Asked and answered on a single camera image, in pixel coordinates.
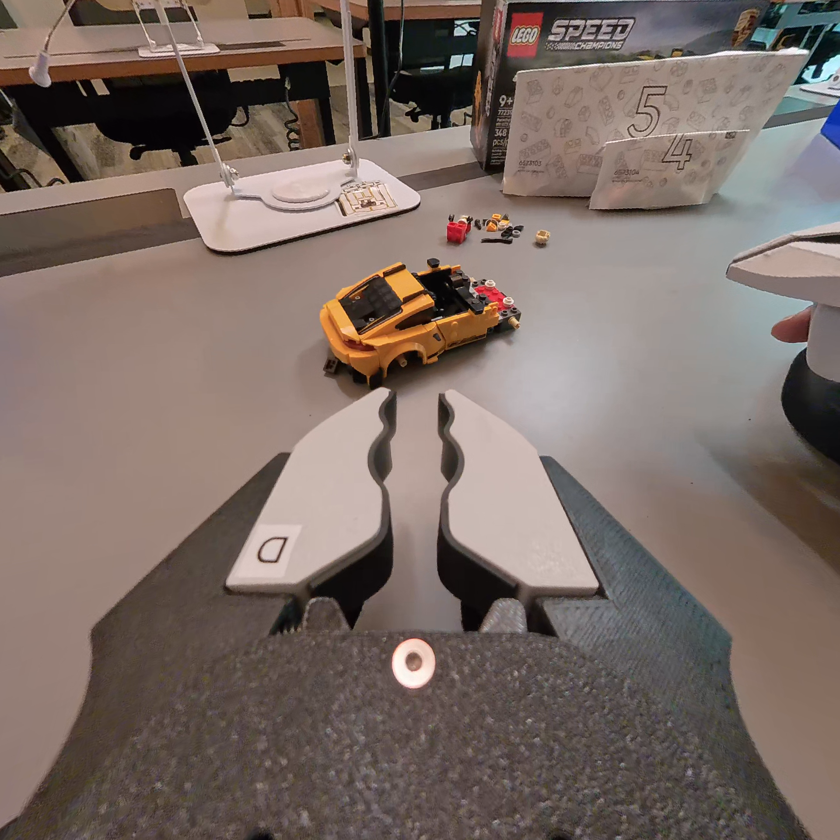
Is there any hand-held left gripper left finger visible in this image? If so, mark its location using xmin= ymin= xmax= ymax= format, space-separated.
xmin=225 ymin=387 xmax=399 ymax=595

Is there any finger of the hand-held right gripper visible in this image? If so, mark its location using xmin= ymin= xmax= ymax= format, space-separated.
xmin=726 ymin=222 xmax=840 ymax=307

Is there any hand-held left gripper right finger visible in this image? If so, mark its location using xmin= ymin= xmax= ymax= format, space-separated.
xmin=436 ymin=389 xmax=602 ymax=599

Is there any small white numbered paper bag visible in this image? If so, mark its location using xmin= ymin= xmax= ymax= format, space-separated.
xmin=588 ymin=129 xmax=751 ymax=211

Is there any yellow lego car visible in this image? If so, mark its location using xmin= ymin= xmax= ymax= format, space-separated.
xmin=319 ymin=259 xmax=524 ymax=389

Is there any pile of small lego pieces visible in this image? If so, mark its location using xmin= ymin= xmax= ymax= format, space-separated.
xmin=445 ymin=211 xmax=551 ymax=248

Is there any black lego set box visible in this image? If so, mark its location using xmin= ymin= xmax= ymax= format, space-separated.
xmin=470 ymin=0 xmax=773 ymax=173

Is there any person's right hand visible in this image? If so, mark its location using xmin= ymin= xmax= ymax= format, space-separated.
xmin=770 ymin=308 xmax=815 ymax=344

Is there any black wrist rest pad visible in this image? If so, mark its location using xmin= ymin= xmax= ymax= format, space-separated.
xmin=780 ymin=346 xmax=840 ymax=429

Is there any large white numbered paper bag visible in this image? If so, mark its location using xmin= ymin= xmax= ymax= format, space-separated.
xmin=501 ymin=49 xmax=810 ymax=198

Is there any sticker sheet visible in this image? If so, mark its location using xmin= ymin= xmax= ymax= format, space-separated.
xmin=337 ymin=180 xmax=400 ymax=217

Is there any black office chair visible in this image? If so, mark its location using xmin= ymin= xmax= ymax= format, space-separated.
xmin=392 ymin=60 xmax=478 ymax=130
xmin=97 ymin=69 xmax=252 ymax=166

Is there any wooden background table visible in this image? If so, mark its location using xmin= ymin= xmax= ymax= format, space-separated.
xmin=307 ymin=0 xmax=484 ymax=67

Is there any white tablet stand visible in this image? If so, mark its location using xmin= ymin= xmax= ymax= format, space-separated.
xmin=133 ymin=0 xmax=221 ymax=58

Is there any long wooden background desk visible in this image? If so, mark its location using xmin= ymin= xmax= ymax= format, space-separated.
xmin=0 ymin=16 xmax=370 ymax=148

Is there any white gooseneck light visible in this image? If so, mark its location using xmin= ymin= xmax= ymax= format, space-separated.
xmin=29 ymin=0 xmax=78 ymax=88

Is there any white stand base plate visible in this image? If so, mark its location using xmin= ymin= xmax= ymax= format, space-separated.
xmin=172 ymin=0 xmax=421 ymax=254

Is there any black coiled cable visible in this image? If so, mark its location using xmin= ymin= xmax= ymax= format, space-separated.
xmin=284 ymin=88 xmax=307 ymax=153

